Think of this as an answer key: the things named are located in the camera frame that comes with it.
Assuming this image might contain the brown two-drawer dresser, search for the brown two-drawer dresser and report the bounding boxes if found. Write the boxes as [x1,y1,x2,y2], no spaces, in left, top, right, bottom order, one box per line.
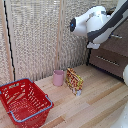
[85,28,128,83]

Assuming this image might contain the pink plastic cup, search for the pink plastic cup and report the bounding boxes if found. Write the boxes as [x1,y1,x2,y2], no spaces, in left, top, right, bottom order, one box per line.
[52,69,65,88]

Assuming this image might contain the red yellow snack box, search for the red yellow snack box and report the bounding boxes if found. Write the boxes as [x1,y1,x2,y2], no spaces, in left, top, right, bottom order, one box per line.
[65,67,84,97]

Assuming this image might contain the beige woven folding screen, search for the beige woven folding screen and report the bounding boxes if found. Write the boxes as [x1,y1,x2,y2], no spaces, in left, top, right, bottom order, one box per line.
[0,0,118,85]

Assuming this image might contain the silver drawer handle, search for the silver drawer handle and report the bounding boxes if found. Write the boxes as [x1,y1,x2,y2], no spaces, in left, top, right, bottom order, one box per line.
[95,54,121,68]
[111,33,123,40]

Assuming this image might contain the red shopping basket blue handles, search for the red shopping basket blue handles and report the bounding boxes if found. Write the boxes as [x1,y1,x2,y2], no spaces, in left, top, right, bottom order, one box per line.
[0,77,55,128]

